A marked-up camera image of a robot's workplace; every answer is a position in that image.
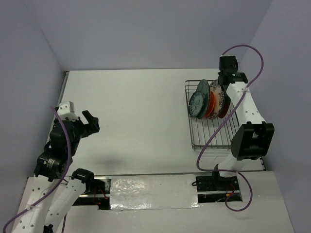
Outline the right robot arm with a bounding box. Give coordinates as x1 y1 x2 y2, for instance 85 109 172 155
211 55 275 190

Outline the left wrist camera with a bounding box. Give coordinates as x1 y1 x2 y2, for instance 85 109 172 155
57 101 77 121

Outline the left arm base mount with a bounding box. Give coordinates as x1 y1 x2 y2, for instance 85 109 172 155
79 179 111 210

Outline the dark teal blossom plate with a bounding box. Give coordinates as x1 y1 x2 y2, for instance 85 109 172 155
196 79 210 119

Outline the purple cable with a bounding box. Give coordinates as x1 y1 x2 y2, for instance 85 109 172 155
196 44 265 212
0 106 73 233

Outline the wire dish rack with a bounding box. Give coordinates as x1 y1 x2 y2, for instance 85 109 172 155
184 80 240 151

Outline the silver foil cover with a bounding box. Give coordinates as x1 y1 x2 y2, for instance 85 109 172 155
109 174 199 211

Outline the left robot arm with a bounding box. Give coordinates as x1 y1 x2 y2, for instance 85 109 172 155
12 107 100 233

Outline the white blue floral plate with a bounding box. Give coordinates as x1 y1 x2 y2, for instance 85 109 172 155
208 80 225 119

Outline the orange plate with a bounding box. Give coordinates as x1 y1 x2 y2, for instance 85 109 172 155
205 91 216 117

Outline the red plate with teal flower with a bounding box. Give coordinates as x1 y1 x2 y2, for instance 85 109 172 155
218 94 231 118

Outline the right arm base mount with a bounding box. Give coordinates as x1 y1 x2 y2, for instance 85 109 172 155
191 175 240 195

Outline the small blue patterned plate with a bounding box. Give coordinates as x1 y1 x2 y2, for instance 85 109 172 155
188 91 205 117

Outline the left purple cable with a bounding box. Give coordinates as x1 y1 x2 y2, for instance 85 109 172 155
0 106 73 233

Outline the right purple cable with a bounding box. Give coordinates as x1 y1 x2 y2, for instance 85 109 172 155
196 44 265 212

